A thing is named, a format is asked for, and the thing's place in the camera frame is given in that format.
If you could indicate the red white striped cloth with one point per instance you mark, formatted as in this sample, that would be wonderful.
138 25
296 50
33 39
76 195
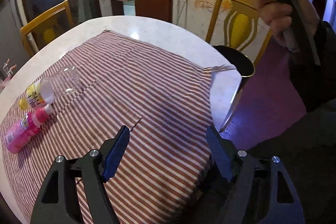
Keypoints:
167 93

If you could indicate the wooden chair right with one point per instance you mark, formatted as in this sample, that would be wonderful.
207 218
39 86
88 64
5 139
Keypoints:
243 29

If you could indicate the grey refrigerator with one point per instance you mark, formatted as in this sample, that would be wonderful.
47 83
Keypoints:
11 44

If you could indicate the wooden chair middle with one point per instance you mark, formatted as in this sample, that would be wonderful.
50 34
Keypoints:
46 27

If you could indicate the pink child bicycle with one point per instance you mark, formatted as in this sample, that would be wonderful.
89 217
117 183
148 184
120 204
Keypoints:
9 72

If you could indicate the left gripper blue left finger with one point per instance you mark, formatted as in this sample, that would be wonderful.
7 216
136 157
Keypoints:
57 200

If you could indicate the wooden chair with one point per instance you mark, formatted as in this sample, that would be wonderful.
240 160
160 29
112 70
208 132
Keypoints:
243 29
46 27

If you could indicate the person's right hand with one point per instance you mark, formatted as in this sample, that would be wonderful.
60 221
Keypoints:
278 16

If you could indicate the pink plastic bottle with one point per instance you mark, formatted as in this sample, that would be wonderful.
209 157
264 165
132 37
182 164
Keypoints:
26 128

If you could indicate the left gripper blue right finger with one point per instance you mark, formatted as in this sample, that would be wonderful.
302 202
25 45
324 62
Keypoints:
261 190

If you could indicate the clear yellow cap bottle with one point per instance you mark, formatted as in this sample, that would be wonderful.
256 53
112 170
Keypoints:
50 88

